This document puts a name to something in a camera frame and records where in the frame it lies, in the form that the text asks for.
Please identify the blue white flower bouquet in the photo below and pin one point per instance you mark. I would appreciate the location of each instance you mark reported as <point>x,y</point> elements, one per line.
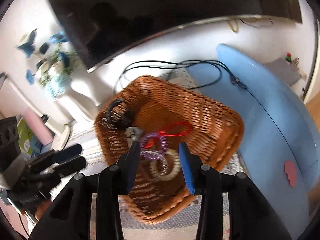
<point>55,62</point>

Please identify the green book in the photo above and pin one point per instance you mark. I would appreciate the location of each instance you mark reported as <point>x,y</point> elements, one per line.
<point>28,141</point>

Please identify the brown wicker basket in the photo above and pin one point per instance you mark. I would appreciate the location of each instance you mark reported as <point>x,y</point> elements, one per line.
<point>170,142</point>

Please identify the white desk lamp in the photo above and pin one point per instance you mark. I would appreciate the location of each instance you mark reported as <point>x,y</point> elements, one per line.
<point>62,132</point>

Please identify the striped woven tablecloth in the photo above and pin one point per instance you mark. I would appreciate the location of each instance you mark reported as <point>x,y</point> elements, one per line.
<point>162,204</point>

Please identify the black wrist watch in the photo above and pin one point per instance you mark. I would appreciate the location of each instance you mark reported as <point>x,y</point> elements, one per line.
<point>119,114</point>

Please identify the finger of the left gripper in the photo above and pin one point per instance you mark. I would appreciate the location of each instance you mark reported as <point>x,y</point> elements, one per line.
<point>67,154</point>
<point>69,167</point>

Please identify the white ribbed vase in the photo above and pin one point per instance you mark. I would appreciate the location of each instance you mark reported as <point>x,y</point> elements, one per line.
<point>82,108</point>

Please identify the black wall television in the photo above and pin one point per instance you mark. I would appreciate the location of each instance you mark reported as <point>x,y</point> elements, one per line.
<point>99,30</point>

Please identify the pink folder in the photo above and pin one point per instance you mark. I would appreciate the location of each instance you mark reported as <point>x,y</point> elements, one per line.
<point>38,127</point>

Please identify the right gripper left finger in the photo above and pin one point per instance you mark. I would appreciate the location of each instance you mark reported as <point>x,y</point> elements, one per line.
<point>69,215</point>

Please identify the blue chair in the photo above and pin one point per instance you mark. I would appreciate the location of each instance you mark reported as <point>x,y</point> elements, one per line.
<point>278,127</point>

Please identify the pink sticker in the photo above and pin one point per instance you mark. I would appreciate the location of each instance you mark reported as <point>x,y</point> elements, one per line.
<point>291,172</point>

